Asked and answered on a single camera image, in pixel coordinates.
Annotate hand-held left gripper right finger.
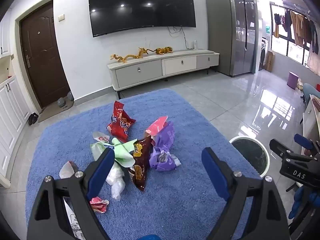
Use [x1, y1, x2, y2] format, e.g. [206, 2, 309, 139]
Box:
[201, 147, 292, 240]

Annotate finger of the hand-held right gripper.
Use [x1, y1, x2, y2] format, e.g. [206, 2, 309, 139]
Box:
[269, 139, 297, 158]
[294, 133, 320, 153]

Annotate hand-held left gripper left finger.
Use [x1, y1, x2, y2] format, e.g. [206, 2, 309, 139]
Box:
[26, 148, 118, 240]

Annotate round white trash bin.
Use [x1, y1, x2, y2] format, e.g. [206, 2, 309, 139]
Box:
[229, 135, 270, 178]

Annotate person's right hand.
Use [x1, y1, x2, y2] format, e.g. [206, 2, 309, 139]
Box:
[288, 184, 320, 221]

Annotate clear plastic bag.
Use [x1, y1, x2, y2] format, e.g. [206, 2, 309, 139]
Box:
[105, 164, 126, 201]

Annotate white side table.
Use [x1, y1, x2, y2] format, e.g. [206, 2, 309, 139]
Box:
[300, 94, 320, 155]

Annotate green wrapper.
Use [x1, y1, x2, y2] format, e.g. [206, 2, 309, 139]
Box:
[90, 137, 138, 168]

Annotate plain white packet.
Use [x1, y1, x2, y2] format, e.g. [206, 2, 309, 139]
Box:
[59, 161, 78, 180]

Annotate white wrapper with red print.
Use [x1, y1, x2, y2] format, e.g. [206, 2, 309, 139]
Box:
[92, 131, 111, 143]

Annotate brown snack bag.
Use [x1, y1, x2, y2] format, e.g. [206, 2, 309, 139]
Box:
[128, 136, 153, 192]

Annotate blue fluffy rug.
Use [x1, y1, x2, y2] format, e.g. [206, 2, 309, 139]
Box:
[25, 88, 263, 240]

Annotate blue chair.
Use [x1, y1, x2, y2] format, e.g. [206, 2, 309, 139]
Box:
[301, 83, 317, 103]

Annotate red snack bag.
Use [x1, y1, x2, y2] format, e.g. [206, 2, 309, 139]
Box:
[106, 101, 137, 143]

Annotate white packet with label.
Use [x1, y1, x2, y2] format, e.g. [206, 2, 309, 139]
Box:
[62, 196, 81, 240]

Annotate purple wrapper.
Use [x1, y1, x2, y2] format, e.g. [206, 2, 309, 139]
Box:
[149, 121, 181, 172]

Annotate purple stool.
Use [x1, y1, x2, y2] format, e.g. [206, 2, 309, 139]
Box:
[287, 71, 299, 90]

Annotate pink wrapper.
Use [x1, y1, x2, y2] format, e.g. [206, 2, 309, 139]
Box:
[145, 116, 168, 137]

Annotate brown doormat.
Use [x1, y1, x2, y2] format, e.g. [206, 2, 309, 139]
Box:
[37, 100, 75, 123]

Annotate cardboard box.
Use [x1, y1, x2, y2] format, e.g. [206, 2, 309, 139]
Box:
[264, 52, 275, 72]

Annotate black shoes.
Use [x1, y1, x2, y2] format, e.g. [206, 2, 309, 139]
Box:
[27, 112, 39, 126]

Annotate washing machine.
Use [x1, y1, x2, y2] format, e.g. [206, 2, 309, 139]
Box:
[259, 37, 269, 71]

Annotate dark hanging coat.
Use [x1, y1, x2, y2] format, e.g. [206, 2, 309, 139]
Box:
[309, 20, 320, 52]

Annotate white grey television cabinet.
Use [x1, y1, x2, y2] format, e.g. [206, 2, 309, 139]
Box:
[107, 49, 220, 100]

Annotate white panelled cabinet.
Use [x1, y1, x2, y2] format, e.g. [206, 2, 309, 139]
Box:
[0, 5, 32, 188]

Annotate brown hanging coat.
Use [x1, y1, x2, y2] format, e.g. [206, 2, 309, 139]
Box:
[290, 11, 312, 46]

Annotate long golden dragon figurine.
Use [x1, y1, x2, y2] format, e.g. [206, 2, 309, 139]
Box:
[110, 54, 137, 64]

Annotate curled golden dragon figurine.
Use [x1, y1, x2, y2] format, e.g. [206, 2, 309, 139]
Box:
[135, 47, 157, 59]

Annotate grey refrigerator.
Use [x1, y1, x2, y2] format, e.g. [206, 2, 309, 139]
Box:
[204, 0, 258, 77]

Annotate brown entrance door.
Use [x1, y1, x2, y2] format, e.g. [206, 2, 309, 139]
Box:
[19, 0, 72, 109]

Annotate stout golden dragon figurine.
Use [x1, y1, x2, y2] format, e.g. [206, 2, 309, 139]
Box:
[155, 46, 174, 55]

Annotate television cables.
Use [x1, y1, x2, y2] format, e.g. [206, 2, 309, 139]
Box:
[166, 26, 189, 50]

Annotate black wall television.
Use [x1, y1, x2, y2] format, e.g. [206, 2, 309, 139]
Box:
[88, 0, 197, 38]

